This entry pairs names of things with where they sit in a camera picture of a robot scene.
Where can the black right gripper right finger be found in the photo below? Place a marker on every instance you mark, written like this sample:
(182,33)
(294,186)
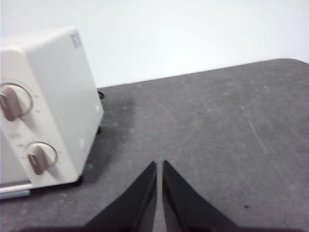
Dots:
(186,205)

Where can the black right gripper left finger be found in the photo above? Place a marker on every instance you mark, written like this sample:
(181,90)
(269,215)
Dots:
(135,205)

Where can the cream glass oven door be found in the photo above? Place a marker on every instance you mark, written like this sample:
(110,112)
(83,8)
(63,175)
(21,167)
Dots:
(14,184)

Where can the oven timer knob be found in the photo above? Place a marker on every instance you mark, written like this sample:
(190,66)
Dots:
(38,159)

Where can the silver oven crumb tray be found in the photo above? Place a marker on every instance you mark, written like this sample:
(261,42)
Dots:
(14,194)

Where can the cream toaster oven body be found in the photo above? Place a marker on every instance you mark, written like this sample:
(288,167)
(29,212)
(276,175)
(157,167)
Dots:
(60,96)

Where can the oven temperature knob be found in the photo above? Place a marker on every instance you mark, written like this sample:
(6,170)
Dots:
(9,104)

